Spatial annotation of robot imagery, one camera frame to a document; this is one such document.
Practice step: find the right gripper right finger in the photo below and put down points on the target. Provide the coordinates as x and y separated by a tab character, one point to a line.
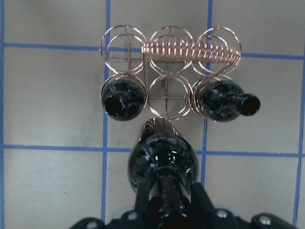
201	205

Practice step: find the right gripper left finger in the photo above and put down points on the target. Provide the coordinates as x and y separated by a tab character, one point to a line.
143	205

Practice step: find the dark wine bottle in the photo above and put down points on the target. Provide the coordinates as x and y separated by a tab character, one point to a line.
224	101
167	164
123	99

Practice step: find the copper wire bottle basket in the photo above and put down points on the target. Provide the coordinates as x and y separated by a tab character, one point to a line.
171	64

